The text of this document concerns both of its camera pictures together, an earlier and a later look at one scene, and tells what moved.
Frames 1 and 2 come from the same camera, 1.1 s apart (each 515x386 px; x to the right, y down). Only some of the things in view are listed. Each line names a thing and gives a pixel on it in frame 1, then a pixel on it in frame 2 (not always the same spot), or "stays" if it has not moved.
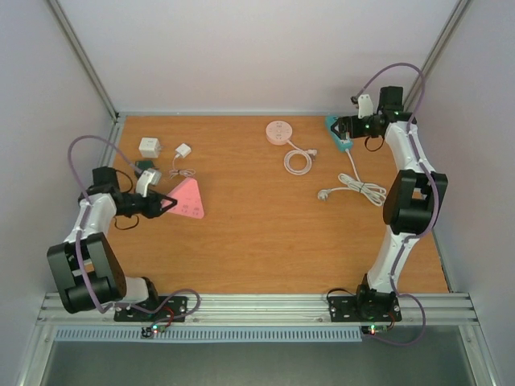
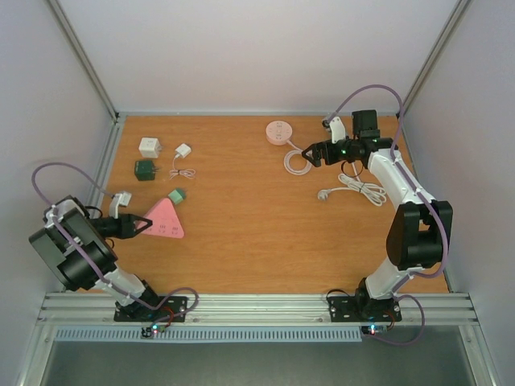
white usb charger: x=183 y=149 stays
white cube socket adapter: x=150 y=147 stays
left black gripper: x=154 y=202 to x=127 y=225
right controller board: x=372 y=329 stays
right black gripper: x=349 y=122 to x=317 y=153
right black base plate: x=364 y=308 stays
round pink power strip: x=278 y=132 stays
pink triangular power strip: x=189 y=199 to x=165 y=220
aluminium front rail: x=273 y=310 stays
